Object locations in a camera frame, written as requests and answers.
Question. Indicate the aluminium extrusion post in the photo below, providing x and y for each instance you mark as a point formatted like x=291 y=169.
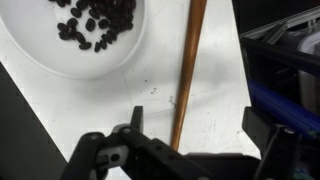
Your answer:
x=283 y=23

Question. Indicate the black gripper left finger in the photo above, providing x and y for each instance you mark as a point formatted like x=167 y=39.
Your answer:
x=146 y=160

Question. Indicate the wooden spoon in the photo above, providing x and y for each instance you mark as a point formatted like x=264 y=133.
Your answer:
x=188 y=66

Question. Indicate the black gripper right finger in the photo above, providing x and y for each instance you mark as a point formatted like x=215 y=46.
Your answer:
x=286 y=156

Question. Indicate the dark beans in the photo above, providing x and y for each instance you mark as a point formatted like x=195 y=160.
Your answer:
x=110 y=16

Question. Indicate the white bowl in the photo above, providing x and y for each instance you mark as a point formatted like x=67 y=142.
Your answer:
x=50 y=56

